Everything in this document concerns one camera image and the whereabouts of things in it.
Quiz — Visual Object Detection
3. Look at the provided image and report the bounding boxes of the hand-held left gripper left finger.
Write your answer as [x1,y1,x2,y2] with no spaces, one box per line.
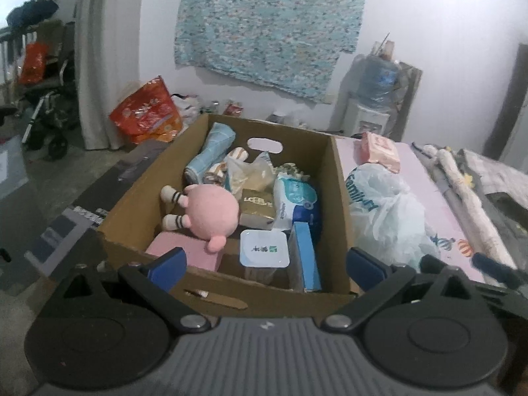
[53,246,212,334]

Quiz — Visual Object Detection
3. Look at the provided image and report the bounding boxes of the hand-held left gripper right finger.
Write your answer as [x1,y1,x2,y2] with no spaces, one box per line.
[320,247,476,334]

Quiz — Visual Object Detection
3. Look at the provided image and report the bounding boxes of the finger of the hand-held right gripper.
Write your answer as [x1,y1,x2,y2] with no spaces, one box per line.
[419,253,449,275]
[471,251,524,293]

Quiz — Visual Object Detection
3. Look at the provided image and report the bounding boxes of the pale green printed plastic bag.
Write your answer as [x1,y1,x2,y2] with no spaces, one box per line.
[344,163,442,265]

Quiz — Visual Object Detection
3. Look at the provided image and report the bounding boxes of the blue and white box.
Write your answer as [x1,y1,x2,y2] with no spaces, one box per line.
[287,221,322,293]

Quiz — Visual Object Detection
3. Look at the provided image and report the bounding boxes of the pink plush toy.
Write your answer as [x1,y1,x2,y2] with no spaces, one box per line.
[161,181,242,254]

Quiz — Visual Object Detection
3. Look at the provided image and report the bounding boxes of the brown cardboard box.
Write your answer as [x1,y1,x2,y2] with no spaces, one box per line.
[97,113,359,318]

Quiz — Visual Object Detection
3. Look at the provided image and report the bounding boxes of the white lidded tub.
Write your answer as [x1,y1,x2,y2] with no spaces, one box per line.
[240,229,289,285]

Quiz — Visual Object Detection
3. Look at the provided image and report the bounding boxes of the gold box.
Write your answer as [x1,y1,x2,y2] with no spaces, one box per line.
[239,189,275,229]

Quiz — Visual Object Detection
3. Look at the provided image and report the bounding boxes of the beige striped soft toy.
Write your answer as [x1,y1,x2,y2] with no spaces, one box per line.
[204,148,250,186]

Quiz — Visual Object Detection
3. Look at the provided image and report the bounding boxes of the pink red soft packet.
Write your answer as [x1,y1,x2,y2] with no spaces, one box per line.
[357,132,402,174]

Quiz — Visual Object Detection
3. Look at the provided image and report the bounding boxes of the pink rectangular pack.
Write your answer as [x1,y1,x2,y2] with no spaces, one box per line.
[145,231,223,273]

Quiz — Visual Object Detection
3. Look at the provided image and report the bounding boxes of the grey cloth with yellow print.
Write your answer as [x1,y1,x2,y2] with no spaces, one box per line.
[487,190,528,265]

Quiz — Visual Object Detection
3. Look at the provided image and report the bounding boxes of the grey bedding strip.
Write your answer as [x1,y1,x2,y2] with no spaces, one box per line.
[412,144,483,256]

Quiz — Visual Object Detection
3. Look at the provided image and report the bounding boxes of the white striped blanket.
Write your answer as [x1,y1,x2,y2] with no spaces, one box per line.
[423,144,518,269]

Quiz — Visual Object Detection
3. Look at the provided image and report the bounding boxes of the pink balloon print mat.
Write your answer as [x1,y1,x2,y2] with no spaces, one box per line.
[334,136,487,285]

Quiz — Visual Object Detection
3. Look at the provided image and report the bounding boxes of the white blue tissue pack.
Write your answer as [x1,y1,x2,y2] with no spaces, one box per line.
[272,171,320,232]

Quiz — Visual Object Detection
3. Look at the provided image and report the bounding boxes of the grey checked cloth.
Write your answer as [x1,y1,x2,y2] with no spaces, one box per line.
[462,148,528,194]

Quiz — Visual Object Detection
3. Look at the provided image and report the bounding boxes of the black long carton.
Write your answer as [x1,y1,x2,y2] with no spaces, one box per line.
[72,140,182,223]

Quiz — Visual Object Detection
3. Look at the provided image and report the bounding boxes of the grey printed flat carton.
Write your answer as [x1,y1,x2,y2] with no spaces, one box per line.
[25,206,104,277]

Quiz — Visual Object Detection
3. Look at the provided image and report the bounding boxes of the clear bag with beige contents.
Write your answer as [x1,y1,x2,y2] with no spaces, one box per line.
[227,150,277,199]

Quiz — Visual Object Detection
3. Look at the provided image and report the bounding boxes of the teal rolled cloth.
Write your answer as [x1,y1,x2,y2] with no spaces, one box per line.
[183,123,237,184]

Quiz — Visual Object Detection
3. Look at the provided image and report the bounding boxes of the white water dispenser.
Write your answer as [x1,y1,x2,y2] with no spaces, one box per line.
[342,99,392,137]

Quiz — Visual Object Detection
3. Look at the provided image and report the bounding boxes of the red printed plastic bag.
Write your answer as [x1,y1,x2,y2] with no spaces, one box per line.
[109,76,184,145]

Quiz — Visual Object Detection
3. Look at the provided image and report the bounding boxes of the white plastic bag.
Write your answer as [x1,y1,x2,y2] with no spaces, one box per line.
[171,93,207,126]

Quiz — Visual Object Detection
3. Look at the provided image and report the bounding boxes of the dark door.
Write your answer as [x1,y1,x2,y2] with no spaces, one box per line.
[487,43,528,161]

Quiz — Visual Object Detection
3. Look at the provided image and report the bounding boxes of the wooden board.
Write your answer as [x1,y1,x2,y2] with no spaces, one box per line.
[392,62,423,143]

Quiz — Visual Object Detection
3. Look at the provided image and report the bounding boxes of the blue water bottle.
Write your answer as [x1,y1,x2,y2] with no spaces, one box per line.
[357,55,401,112]

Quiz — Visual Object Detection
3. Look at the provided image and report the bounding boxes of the grey stroller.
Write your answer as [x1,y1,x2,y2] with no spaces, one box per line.
[18,20,81,161]

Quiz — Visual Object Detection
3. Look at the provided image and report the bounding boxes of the beige curtain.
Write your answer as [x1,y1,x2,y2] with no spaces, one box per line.
[76,0,145,151]

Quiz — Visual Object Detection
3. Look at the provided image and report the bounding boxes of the red bag on stroller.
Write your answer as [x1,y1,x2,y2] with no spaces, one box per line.
[18,42,49,85]

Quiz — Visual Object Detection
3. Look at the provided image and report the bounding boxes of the dark hanging clothes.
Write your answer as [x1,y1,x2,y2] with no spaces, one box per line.
[6,0,60,29]

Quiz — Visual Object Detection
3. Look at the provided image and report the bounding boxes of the teal speckled wall cloth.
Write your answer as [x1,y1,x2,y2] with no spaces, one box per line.
[173,0,368,104]

